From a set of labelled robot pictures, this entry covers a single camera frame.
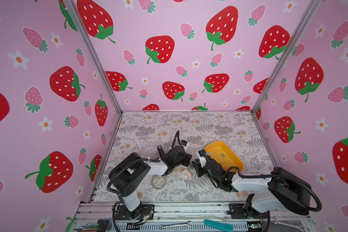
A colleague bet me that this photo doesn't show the aluminium corner post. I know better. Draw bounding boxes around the aluminium corner post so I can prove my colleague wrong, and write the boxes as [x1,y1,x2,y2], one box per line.
[64,0,123,116]
[251,0,322,116]

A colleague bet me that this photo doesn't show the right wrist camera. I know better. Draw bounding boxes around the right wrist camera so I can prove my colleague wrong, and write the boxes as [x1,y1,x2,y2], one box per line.
[198,149,207,168]

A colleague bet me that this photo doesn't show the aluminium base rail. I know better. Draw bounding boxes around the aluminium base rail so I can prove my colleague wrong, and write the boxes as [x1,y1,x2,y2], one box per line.
[67,202,318,232]

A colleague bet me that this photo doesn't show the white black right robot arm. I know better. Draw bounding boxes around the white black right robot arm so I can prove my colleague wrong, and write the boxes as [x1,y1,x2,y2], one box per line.
[192,156,322,216]

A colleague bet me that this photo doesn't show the silver wrench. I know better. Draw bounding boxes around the silver wrench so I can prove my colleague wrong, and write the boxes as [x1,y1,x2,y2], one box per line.
[159,220,193,230]
[273,218,305,232]

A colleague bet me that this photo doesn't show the teal handled tool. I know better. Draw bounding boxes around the teal handled tool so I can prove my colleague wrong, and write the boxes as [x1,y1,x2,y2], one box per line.
[204,219,233,232]

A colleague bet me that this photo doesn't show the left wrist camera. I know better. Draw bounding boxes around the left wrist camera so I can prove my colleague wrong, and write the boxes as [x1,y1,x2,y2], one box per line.
[180,140,189,152]

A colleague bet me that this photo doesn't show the pink white stapler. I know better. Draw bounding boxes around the pink white stapler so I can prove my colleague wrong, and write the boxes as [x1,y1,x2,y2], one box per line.
[182,169,192,179]

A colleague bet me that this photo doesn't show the aluminium corner post left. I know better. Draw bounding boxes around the aluminium corner post left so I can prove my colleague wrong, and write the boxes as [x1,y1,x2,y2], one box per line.
[64,0,123,116]

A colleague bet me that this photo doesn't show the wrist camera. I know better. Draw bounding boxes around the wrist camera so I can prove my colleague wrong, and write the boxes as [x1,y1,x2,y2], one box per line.
[180,140,189,152]
[198,149,207,168]

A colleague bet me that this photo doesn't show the yellow plastic tray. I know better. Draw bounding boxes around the yellow plastic tray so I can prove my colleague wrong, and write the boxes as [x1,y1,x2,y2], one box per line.
[205,141,244,171]

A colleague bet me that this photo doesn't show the clear tape roll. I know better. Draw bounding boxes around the clear tape roll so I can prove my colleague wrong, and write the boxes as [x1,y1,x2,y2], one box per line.
[151,176,167,190]

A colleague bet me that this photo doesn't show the aluminium corner post right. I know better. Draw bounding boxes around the aluminium corner post right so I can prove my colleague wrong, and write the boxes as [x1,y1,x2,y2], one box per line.
[251,0,322,116]

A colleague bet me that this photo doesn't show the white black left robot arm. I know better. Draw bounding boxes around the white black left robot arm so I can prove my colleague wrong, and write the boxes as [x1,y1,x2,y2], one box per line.
[106,131,192,213]

